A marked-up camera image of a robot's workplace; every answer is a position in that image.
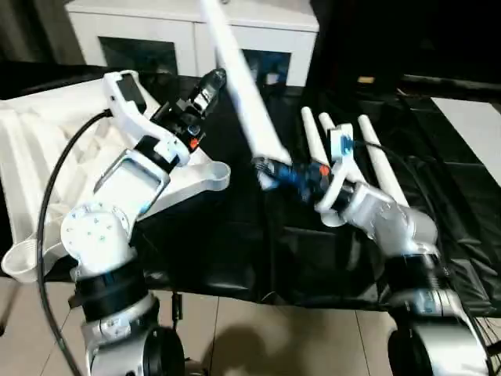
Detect white plastic table leg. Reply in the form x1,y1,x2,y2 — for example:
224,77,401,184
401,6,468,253
200,0,297,189
301,108,333,169
358,114,412,208
319,112,355,177

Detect white plastic table top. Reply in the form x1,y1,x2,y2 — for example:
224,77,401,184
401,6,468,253
0,74,232,283

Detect black work mat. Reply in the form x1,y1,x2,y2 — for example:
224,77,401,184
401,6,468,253
0,63,501,314

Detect white cabinet with glass doors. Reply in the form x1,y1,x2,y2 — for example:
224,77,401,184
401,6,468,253
64,0,320,87

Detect white side table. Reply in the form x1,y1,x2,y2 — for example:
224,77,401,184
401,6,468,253
431,98,501,189

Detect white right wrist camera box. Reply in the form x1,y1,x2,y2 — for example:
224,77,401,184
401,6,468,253
325,124,359,216

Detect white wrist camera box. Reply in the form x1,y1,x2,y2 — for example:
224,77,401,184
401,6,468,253
103,70,150,118
325,124,359,216

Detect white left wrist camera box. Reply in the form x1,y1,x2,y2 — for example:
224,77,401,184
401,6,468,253
103,70,150,118

